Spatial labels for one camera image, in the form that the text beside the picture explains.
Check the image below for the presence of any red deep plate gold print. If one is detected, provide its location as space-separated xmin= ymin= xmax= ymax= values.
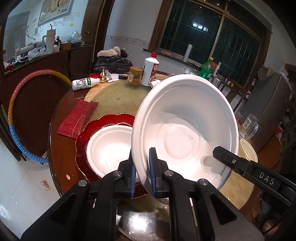
xmin=75 ymin=113 xmax=148 ymax=198

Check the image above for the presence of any clear glass mug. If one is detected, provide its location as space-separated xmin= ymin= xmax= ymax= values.
xmin=238 ymin=113 xmax=259 ymax=139

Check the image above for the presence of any small beige plastic bowl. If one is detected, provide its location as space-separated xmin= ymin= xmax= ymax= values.
xmin=238 ymin=138 xmax=258 ymax=163

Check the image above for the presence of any dark wooden chair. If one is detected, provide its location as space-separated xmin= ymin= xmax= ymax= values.
xmin=220 ymin=79 xmax=251 ymax=112

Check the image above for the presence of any white paper roll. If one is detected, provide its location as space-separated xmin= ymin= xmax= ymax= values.
xmin=184 ymin=44 xmax=193 ymax=62

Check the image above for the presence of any large white paper bowl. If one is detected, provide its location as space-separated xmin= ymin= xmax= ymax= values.
xmin=131 ymin=74 xmax=239 ymax=205

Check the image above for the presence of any framed wall painting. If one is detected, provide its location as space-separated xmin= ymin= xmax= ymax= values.
xmin=38 ymin=0 xmax=73 ymax=26

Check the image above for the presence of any white liquor bottle red cap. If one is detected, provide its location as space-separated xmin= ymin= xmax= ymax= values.
xmin=141 ymin=52 xmax=160 ymax=87

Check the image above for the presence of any dark wood framed window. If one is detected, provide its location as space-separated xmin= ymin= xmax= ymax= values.
xmin=149 ymin=0 xmax=272 ymax=77

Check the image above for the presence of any peanut butter jar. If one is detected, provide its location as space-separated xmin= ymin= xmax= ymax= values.
xmin=127 ymin=66 xmax=143 ymax=85

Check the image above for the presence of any white tumbler with handle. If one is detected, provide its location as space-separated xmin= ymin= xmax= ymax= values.
xmin=46 ymin=29 xmax=56 ymax=54

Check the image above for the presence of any green plastic bottle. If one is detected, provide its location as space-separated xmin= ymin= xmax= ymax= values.
xmin=201 ymin=57 xmax=214 ymax=80

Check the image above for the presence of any multicoloured hula hoop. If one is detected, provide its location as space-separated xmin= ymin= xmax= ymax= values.
xmin=8 ymin=69 xmax=73 ymax=164

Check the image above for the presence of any dark wooden sideboard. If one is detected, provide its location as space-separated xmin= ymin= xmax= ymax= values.
xmin=0 ymin=45 xmax=93 ymax=112

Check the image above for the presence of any black quilted fur-lined boot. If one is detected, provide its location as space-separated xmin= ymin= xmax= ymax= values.
xmin=92 ymin=46 xmax=133 ymax=73

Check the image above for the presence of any grey refrigerator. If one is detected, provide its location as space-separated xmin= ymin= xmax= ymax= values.
xmin=239 ymin=72 xmax=293 ymax=151

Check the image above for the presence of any white green milk bottle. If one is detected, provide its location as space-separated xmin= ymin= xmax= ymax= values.
xmin=72 ymin=77 xmax=101 ymax=91

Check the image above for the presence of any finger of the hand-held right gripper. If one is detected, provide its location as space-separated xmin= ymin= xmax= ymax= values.
xmin=212 ymin=146 xmax=255 ymax=174

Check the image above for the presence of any small white paper bowl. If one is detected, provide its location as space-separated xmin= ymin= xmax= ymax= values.
xmin=86 ymin=125 xmax=134 ymax=179

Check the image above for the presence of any red plastic packet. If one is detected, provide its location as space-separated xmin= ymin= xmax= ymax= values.
xmin=57 ymin=100 xmax=99 ymax=139

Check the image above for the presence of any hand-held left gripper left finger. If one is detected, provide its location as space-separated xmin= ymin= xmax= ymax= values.
xmin=21 ymin=148 xmax=137 ymax=241

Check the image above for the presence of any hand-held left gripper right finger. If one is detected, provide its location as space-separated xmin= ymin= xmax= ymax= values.
xmin=149 ymin=147 xmax=265 ymax=241

